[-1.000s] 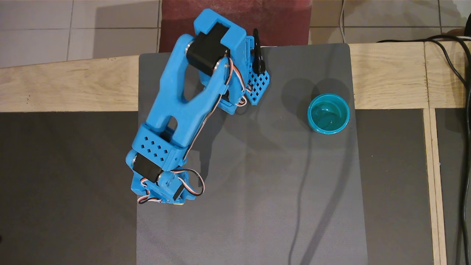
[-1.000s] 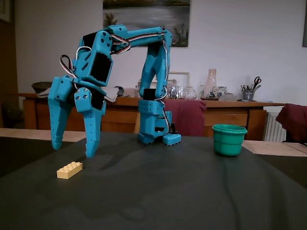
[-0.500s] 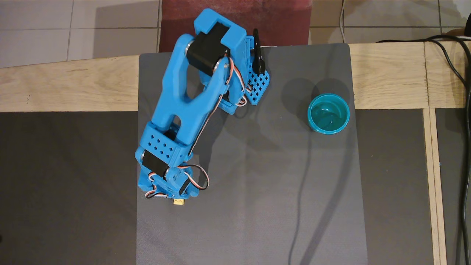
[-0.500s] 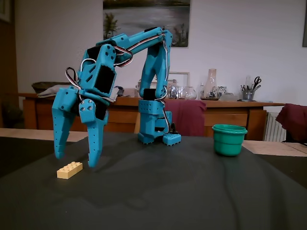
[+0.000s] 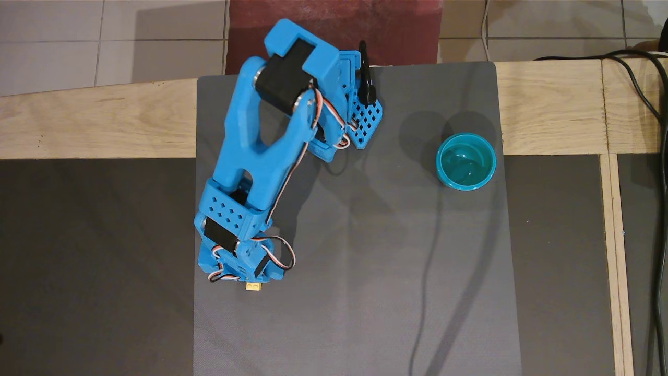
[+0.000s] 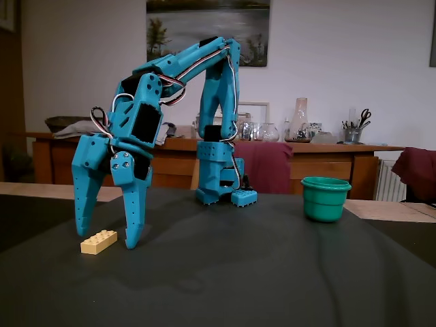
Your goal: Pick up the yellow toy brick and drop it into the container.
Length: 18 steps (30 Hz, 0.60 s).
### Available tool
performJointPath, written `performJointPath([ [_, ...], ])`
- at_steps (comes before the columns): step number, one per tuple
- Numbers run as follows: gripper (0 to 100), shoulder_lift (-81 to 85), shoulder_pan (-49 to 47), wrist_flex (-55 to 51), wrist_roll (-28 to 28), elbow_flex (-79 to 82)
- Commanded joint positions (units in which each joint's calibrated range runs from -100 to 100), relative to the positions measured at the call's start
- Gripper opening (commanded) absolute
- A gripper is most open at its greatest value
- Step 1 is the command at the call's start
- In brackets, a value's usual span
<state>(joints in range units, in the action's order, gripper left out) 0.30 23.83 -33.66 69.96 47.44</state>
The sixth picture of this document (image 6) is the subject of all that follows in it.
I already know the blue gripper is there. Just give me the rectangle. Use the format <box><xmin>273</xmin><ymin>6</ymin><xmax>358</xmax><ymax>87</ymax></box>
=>
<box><xmin>71</xmin><ymin>132</ymin><xmax>154</xmax><ymax>250</ymax></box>

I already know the cream lego brick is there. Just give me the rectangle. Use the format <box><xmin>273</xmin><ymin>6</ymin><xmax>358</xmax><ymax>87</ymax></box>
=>
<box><xmin>80</xmin><ymin>230</ymin><xmax>119</xmax><ymax>255</ymax></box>

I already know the wooden sideboard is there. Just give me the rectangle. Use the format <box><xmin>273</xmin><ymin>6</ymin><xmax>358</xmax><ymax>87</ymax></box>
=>
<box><xmin>25</xmin><ymin>131</ymin><xmax>407</xmax><ymax>201</ymax></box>

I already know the grey folded cloth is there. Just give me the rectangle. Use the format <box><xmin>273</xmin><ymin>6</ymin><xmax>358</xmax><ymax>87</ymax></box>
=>
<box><xmin>52</xmin><ymin>121</ymin><xmax>177</xmax><ymax>146</ymax></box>

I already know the dark woven basket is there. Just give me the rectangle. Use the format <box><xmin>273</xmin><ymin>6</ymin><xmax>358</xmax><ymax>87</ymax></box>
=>
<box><xmin>44</xmin><ymin>116</ymin><xmax>95</xmax><ymax>134</ymax></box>

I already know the dark grey mat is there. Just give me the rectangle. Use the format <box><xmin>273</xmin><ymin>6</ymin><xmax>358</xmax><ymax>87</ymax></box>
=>
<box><xmin>0</xmin><ymin>186</ymin><xmax>436</xmax><ymax>327</ymax></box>

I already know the clear glass jar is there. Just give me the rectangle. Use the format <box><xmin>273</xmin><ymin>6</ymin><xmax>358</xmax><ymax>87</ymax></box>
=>
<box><xmin>239</xmin><ymin>120</ymin><xmax>262</xmax><ymax>142</ymax></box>

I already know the chair with dark red cover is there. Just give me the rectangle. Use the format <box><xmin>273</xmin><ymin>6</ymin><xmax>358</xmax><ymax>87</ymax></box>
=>
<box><xmin>189</xmin><ymin>140</ymin><xmax>294</xmax><ymax>196</ymax></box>

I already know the round glass bowl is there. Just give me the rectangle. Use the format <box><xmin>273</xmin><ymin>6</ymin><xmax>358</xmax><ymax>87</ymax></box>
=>
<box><xmin>260</xmin><ymin>122</ymin><xmax>281</xmax><ymax>142</ymax></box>

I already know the lake landscape painting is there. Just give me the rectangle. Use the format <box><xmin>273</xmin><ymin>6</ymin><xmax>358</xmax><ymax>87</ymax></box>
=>
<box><xmin>146</xmin><ymin>0</ymin><xmax>272</xmax><ymax>67</ymax></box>

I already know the tall glass carafe vase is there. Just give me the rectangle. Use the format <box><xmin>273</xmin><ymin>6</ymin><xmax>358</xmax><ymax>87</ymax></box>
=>
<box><xmin>284</xmin><ymin>97</ymin><xmax>313</xmax><ymax>144</ymax></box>

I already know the teal plastic cup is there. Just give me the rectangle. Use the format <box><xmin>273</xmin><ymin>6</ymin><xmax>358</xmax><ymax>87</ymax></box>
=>
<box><xmin>300</xmin><ymin>176</ymin><xmax>352</xmax><ymax>223</ymax></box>

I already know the grey stone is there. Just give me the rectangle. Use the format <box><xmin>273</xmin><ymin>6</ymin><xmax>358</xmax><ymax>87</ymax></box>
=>
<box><xmin>311</xmin><ymin>131</ymin><xmax>339</xmax><ymax>145</ymax></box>

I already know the metal pen holder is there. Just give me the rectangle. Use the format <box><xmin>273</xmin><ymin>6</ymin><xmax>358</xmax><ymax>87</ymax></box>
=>
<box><xmin>343</xmin><ymin>126</ymin><xmax>363</xmax><ymax>144</ymax></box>

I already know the white radiator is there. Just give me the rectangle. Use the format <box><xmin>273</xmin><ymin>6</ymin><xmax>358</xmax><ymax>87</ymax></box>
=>
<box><xmin>373</xmin><ymin>158</ymin><xmax>409</xmax><ymax>202</ymax></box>

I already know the dark red armchair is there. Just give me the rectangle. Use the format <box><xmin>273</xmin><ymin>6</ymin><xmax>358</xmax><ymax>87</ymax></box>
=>
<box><xmin>390</xmin><ymin>146</ymin><xmax>436</xmax><ymax>206</ymax></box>

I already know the white picture frame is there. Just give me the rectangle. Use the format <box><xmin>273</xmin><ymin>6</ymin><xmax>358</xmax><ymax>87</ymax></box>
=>
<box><xmin>237</xmin><ymin>101</ymin><xmax>271</xmax><ymax>125</ymax></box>

